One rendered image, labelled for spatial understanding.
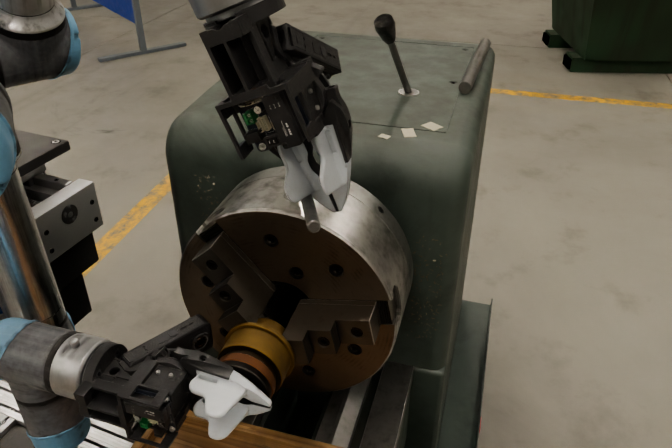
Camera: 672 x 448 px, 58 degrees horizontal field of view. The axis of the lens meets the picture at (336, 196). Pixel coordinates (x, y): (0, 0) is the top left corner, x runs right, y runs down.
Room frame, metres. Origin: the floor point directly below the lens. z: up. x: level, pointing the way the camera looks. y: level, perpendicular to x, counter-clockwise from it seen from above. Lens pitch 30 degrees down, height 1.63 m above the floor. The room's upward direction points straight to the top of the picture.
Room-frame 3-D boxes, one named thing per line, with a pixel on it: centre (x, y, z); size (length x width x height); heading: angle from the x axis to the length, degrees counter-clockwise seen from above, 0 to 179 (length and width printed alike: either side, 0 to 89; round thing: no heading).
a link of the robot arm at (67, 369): (0.52, 0.30, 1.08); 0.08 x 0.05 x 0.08; 163
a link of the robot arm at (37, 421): (0.56, 0.38, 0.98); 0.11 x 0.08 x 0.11; 26
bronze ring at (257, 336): (0.53, 0.10, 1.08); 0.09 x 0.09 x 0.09; 74
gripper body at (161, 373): (0.49, 0.22, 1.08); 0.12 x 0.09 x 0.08; 73
